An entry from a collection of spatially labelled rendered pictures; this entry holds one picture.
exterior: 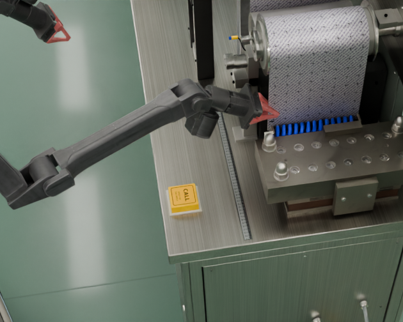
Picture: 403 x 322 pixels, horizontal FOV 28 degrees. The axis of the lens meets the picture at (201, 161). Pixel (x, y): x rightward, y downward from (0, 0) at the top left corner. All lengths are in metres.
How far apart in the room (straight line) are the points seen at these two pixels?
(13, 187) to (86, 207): 1.43
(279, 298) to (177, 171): 0.45
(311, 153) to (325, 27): 0.31
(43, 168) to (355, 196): 0.74
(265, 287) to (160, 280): 0.89
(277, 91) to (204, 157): 0.31
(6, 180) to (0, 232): 1.45
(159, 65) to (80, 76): 1.36
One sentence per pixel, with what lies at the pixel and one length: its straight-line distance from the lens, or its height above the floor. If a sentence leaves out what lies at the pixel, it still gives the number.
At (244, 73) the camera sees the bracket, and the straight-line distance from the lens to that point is 2.02.
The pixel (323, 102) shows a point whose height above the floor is 1.09.
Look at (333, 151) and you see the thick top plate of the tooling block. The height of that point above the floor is 1.03.
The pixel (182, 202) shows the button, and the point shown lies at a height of 0.92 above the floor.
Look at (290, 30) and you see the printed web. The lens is 1.88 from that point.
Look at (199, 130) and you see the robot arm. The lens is 1.94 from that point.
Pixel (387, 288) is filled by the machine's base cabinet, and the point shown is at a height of 0.58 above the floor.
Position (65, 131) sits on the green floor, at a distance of 3.50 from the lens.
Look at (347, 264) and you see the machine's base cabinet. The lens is 2.16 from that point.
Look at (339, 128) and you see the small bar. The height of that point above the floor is 1.05.
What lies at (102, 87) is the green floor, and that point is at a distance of 3.66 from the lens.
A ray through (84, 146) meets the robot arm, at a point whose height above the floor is 1.18.
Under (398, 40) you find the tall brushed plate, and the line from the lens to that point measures 2.01.
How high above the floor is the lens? 2.53
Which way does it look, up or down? 50 degrees down
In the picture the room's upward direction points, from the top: 3 degrees counter-clockwise
